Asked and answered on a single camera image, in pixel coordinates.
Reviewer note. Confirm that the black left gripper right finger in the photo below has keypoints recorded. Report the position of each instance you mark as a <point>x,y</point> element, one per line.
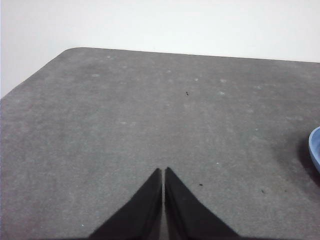
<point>185,217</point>

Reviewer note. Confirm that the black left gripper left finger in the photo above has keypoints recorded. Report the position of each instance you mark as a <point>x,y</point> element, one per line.
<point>142,215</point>

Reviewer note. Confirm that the blue plate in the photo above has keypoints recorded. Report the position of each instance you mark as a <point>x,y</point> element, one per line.
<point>315,150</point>

